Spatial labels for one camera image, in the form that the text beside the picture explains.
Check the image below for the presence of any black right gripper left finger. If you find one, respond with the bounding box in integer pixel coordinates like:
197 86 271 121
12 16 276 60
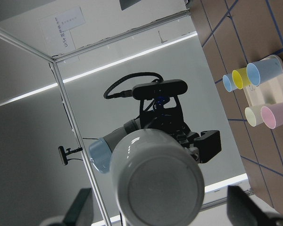
62 188 94 226

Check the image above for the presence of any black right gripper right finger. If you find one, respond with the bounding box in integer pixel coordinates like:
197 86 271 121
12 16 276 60
227 186 274 226

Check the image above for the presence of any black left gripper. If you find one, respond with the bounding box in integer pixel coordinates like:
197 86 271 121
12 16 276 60
139 96 222 163

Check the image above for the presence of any white ikea cup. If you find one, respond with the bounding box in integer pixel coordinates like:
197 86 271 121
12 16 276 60
110 129 204 226

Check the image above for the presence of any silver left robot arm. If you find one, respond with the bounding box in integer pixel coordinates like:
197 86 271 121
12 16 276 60
88 97 222 226

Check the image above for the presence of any small light blue cup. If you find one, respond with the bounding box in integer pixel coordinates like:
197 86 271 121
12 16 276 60
223 73 237 92

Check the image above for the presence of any yellow plastic cup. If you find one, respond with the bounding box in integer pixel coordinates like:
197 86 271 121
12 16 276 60
232 67 251 89

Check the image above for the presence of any cream plastic cup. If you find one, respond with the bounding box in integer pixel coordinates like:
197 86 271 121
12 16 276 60
244 104 269 127

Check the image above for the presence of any pink plastic cup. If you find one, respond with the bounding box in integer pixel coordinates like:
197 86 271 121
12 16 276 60
261 103 283 129

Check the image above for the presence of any large light blue cup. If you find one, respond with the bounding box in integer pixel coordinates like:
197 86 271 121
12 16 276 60
246 57 282 86

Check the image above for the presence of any white cup tray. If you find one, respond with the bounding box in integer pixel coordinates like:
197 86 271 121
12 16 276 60
243 55 283 106

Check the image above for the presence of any white paper sign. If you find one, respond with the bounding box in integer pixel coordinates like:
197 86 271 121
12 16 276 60
39 6 85 56

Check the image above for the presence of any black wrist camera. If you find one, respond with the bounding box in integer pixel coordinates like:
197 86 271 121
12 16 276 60
132 79 188 100

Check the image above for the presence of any black camera on mount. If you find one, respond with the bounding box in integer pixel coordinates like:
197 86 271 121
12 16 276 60
58 146 83 165

